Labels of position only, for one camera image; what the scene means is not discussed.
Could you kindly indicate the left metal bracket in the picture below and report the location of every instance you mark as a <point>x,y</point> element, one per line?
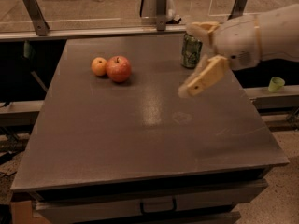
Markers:
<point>37,18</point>

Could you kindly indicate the green soda can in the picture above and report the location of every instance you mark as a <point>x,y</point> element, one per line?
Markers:
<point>191,49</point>

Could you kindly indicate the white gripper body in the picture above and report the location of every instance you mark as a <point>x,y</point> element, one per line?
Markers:
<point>237,41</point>

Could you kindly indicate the metal rail along glass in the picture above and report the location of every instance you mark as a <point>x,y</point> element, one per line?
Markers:
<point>92,33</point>

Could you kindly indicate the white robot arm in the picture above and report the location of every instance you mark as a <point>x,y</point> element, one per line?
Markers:
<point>277,34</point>

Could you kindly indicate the orange fruit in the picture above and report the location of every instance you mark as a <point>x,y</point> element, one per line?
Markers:
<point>98,66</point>

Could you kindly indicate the grey drawer with black handle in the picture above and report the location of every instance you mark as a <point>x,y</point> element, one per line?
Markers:
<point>203,205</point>

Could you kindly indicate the green plastic cup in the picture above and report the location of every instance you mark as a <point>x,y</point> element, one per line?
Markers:
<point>275,84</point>

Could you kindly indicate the metal bracket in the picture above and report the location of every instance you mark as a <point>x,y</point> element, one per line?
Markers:
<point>37,18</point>
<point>238,9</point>
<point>161,14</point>

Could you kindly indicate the middle metal bracket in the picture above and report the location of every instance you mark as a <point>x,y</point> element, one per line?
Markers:
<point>161,14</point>

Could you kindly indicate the red apple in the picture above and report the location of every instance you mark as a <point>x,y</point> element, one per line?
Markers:
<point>118,69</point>

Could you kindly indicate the right metal bracket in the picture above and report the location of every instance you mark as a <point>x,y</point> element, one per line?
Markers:
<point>238,9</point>

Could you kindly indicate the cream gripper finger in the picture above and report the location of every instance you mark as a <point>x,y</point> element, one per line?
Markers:
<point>207,73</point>
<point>203,31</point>

